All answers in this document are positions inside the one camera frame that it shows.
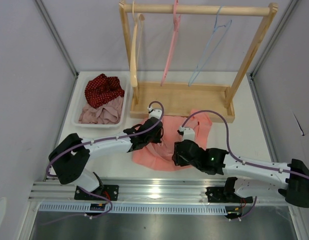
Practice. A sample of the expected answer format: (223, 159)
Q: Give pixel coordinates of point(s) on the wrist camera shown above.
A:
(186, 133)
(155, 113)

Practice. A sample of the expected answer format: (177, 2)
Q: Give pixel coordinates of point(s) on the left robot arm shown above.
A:
(70, 157)

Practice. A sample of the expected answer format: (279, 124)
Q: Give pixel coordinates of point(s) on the salmon pink skirt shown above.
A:
(158, 157)

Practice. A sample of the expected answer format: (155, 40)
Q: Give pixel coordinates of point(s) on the pink plastic hanger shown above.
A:
(175, 34)

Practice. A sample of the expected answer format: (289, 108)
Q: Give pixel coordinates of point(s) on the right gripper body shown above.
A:
(180, 161)

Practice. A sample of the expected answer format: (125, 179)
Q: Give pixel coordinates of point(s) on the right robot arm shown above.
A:
(246, 178)

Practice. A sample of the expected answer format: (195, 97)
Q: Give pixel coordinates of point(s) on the aluminium mounting rail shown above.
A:
(134, 191)

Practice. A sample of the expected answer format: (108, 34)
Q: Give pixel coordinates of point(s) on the light blue wire hanger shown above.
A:
(205, 57)

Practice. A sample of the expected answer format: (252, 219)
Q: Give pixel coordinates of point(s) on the white slotted cable duct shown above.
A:
(121, 208)

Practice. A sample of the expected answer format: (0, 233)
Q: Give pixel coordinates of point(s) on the dusty pink cloth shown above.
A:
(107, 114)

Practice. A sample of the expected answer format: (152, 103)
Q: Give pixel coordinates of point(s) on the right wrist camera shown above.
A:
(186, 133)

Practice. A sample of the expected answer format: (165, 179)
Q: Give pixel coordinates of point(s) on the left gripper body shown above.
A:
(154, 139)

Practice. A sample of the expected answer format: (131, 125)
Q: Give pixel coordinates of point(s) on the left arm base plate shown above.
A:
(110, 192)

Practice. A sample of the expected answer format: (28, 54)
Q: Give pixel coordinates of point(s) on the wooden clothes rack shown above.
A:
(179, 97)

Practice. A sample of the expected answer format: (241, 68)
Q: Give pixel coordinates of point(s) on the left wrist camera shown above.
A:
(155, 113)

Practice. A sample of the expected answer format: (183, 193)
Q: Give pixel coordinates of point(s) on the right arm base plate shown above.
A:
(217, 194)

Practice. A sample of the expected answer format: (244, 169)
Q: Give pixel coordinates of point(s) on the beige wooden hanger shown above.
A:
(135, 45)

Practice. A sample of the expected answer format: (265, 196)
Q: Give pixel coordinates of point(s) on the red polka dot cloth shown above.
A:
(103, 89)

